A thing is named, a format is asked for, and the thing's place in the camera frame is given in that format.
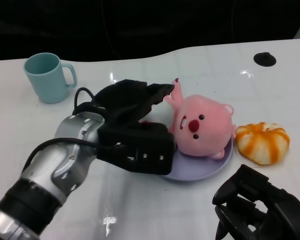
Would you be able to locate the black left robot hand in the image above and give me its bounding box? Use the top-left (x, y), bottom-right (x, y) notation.
top-left (93, 79), bottom-right (176, 126)

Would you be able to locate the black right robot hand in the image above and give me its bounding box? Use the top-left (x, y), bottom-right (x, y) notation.
top-left (211, 164), bottom-right (300, 240)

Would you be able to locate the pink plush beaver doll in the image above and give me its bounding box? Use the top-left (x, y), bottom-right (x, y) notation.
top-left (139, 78), bottom-right (237, 161)

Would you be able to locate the lavender plastic plate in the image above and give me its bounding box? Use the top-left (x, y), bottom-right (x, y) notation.
top-left (159, 136), bottom-right (235, 182)

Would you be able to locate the orange striped white bun toy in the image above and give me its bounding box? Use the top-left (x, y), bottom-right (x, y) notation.
top-left (234, 121), bottom-right (291, 166)

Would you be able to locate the teal plastic mug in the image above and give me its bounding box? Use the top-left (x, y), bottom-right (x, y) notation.
top-left (23, 52), bottom-right (78, 104)

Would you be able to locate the black round table grommet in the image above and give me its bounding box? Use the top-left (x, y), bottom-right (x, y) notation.
top-left (253, 51), bottom-right (277, 67)

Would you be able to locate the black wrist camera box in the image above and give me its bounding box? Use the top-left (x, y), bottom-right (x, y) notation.
top-left (96, 121), bottom-right (176, 176)

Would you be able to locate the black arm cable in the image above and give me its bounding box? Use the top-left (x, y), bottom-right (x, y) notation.
top-left (21, 87), bottom-right (127, 176)

